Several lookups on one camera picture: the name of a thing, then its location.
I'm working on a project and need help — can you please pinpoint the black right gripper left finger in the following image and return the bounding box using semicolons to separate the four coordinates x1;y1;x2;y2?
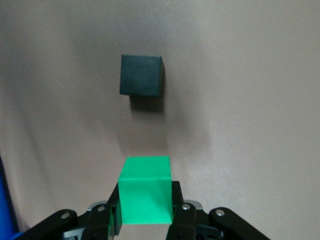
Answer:
24;181;123;240

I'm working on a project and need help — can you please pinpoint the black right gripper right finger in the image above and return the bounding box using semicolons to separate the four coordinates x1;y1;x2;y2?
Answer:
164;180;272;240

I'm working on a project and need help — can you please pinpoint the green cube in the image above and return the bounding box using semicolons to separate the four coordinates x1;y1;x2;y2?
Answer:
117;155;173;225

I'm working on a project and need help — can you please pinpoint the black cube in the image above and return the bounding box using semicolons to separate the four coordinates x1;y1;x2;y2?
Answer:
119;54;166;98

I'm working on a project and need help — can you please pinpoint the blue plastic bin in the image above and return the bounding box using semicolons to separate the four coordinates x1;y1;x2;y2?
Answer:
0;153;27;240

